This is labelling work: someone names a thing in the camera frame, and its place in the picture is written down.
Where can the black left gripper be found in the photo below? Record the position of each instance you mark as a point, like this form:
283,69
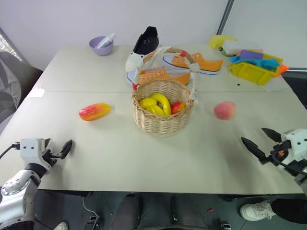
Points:
49,160

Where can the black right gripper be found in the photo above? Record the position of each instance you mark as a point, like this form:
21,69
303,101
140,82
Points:
278,153

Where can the yellow lemon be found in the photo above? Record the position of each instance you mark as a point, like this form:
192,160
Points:
147,102

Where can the pink peach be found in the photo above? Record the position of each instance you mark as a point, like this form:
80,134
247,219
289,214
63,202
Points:
225,109

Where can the orange red mango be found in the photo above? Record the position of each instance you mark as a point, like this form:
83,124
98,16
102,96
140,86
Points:
94,111

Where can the yellow plastic bin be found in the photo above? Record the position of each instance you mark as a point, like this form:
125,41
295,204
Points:
251,73

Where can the person's white sneaker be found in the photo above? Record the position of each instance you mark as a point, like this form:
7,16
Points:
256,210

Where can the person's dark trouser leg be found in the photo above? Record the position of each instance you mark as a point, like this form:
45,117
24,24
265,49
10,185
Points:
291,210

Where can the orange plastic piece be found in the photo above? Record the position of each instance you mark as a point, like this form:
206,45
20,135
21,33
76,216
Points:
283,69

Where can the blue sponge cloth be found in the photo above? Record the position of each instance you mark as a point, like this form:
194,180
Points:
267,63

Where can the grey dark chair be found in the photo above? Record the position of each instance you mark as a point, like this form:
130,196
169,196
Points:
14,79

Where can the white shoe tip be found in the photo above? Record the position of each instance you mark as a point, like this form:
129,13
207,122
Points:
62,226

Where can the purple sponge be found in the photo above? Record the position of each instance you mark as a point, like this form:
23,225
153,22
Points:
251,54

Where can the red yellow apple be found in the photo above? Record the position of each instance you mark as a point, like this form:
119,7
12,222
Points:
178,107

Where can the orange canvas sneaker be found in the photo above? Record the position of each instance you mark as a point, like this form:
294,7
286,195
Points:
208,65
165,75

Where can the dark rounded shape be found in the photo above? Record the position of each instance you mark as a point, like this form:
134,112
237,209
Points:
128,212

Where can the yellow banana bunch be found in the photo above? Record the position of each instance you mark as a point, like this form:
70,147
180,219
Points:
164,101

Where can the purple bowl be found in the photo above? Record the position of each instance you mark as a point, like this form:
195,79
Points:
102,49

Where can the yellow plastic scoop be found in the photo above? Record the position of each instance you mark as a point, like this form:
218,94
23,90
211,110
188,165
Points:
216,40

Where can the white plastic bottle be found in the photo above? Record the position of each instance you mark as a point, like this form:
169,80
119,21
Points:
105,40

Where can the black and white shoe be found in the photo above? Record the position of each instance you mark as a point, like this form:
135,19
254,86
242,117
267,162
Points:
146,43

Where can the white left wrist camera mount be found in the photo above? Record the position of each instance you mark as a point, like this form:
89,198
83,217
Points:
30,148

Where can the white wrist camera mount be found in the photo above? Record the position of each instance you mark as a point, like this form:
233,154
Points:
297,143
30,148

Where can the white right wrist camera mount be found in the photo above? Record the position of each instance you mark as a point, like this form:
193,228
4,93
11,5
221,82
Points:
297,143

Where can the grey metal post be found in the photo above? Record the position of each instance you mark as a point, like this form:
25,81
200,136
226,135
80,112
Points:
225,16

